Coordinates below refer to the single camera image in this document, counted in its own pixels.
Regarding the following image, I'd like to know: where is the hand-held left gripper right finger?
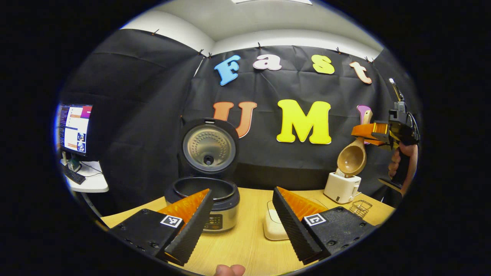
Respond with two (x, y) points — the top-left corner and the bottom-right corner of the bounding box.
(272, 186), (376, 265)

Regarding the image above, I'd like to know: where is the ceiling light panel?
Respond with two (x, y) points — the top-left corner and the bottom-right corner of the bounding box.
(231, 0), (313, 5)

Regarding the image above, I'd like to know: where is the white side table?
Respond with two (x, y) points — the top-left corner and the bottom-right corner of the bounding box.
(61, 159), (110, 215)

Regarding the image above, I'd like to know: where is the wooden spoon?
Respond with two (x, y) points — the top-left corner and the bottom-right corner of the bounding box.
(337, 109), (373, 178)

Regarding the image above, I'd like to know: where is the black keyboard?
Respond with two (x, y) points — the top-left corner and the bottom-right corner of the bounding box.
(61, 165), (86, 185)

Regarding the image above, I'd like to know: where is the white toaster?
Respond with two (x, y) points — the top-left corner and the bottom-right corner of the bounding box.
(324, 171), (362, 204)

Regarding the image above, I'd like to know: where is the computer monitor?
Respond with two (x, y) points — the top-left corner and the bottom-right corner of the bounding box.
(58, 103), (93, 154)

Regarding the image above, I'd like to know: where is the black and silver rice cooker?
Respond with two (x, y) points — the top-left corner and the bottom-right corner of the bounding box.
(165, 118), (241, 233)

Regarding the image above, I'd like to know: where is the clear container of rice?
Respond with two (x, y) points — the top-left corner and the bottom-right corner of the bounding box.
(263, 197), (326, 241)

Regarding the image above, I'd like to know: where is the wire chopstick holder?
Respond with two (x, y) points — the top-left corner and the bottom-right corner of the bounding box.
(348, 199), (372, 219)

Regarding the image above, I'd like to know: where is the black backdrop cloth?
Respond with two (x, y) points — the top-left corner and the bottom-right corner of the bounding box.
(58, 29), (422, 215)

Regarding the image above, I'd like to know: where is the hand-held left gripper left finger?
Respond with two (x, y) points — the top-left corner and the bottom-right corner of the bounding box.
(109, 188), (214, 267)

